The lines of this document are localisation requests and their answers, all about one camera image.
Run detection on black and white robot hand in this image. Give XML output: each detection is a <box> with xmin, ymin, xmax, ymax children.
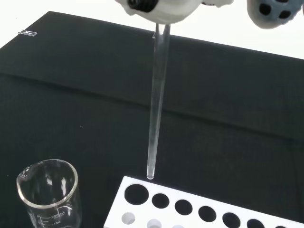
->
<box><xmin>114</xmin><ymin>0</ymin><xmax>304</xmax><ymax>30</ymax></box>

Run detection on white test tube rack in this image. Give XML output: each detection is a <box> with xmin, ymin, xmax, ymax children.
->
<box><xmin>103</xmin><ymin>175</ymin><xmax>304</xmax><ymax>228</ymax></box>

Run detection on clear glass graduated beaker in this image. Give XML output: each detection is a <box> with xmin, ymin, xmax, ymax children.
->
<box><xmin>16</xmin><ymin>159</ymin><xmax>83</xmax><ymax>228</ymax></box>

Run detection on black bench cloth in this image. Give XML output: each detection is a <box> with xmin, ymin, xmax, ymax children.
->
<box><xmin>0</xmin><ymin>10</ymin><xmax>304</xmax><ymax>228</ymax></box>

